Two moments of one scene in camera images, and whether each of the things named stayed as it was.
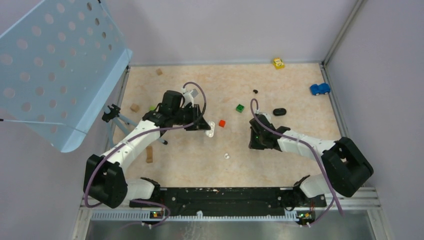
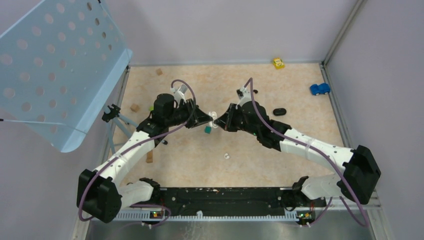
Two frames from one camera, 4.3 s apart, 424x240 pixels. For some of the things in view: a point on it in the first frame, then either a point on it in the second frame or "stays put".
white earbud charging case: (210, 133) to (214, 115)
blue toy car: (322, 88) stays put
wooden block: (149, 154) stays put
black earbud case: (279, 111) stays put
